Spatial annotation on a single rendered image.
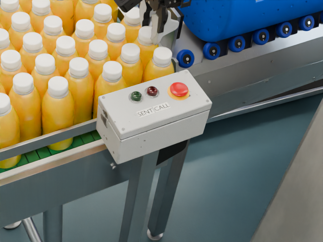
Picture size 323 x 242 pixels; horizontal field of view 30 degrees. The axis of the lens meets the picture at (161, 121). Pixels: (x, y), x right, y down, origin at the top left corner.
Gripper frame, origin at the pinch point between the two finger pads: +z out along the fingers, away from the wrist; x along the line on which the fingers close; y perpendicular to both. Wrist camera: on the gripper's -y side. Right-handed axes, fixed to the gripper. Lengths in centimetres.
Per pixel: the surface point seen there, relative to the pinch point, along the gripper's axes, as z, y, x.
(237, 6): -5.2, 19.7, -4.0
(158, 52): -0.6, -0.8, -6.5
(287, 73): 27, 46, -3
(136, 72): 3.7, -5.7, -6.3
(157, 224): 95, 16, 1
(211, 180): 108, 51, 15
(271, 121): 108, 92, 31
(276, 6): -2.5, 31.3, -4.4
